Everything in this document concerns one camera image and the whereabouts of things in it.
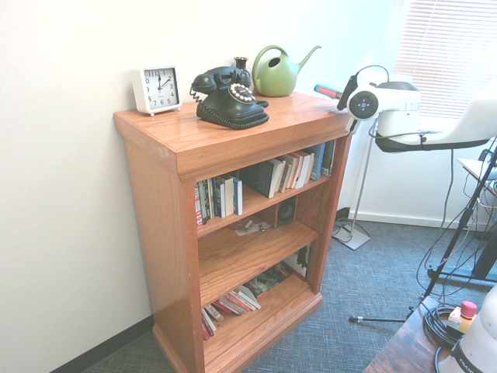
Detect teal and orange paperback book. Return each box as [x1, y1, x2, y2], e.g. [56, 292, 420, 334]
[313, 83, 345, 100]

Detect tall dark green book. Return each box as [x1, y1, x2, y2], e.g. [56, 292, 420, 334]
[321, 138, 338, 176]

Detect tall blue book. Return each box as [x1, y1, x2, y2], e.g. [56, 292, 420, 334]
[302, 142, 326, 182]

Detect white paperback book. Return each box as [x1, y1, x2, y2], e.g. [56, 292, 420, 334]
[289, 150, 316, 190]

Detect beige paperback book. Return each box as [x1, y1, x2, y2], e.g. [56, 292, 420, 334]
[277, 154, 298, 193]

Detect green watering can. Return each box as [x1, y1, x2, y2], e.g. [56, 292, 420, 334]
[252, 44, 322, 97]

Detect thick black book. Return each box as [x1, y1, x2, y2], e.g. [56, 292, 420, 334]
[235, 158, 287, 199]

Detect small wooden speaker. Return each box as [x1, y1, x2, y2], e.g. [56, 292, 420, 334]
[276, 195, 299, 229]

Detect wooden bookshelf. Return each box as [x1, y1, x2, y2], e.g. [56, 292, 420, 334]
[113, 91, 364, 373]

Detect floor lamp with white shade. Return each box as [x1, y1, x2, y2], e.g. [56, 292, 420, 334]
[332, 73, 412, 252]

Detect black rotary telephone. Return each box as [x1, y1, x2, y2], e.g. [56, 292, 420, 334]
[189, 66, 270, 131]

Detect small dark vase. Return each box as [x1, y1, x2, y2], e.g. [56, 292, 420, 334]
[233, 56, 252, 85]

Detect window blinds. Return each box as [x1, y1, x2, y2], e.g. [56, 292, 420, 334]
[391, 0, 497, 120]

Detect blue spine thin book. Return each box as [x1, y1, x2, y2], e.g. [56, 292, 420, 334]
[231, 176, 245, 216]

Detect white cover book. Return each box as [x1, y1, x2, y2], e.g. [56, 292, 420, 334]
[223, 175, 236, 218]

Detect white book with black print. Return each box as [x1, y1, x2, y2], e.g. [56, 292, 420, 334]
[282, 243, 314, 281]

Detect loose paper cards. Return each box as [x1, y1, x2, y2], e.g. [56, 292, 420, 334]
[232, 218, 273, 237]

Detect blue and white spine book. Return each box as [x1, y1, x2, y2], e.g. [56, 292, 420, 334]
[212, 176, 227, 219]

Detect dark spine book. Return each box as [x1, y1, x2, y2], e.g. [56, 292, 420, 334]
[201, 178, 214, 223]

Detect red and white spine book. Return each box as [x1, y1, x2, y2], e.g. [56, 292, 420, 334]
[194, 180, 204, 227]

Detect large dark green book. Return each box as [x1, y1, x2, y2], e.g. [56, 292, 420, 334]
[242, 266, 295, 298]

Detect white square alarm clock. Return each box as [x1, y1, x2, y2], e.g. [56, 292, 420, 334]
[130, 64, 183, 117]

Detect white leaning paperback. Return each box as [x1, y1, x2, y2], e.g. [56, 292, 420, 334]
[228, 285, 262, 312]

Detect red emergency stop button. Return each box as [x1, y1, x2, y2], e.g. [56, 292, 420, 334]
[446, 301, 478, 335]

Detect red leaning paperback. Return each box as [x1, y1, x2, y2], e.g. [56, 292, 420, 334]
[212, 295, 248, 317]

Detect red paperback book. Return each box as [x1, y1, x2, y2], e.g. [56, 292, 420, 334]
[200, 310, 217, 342]

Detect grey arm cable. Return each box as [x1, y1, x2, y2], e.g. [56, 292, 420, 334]
[355, 64, 457, 281]

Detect black camera tripod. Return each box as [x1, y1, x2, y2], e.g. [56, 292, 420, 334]
[349, 135, 497, 323]

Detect black desk frame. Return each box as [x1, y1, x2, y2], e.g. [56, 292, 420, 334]
[438, 232, 497, 283]

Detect coiled black cable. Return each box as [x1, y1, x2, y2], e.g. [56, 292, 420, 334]
[422, 302, 463, 347]

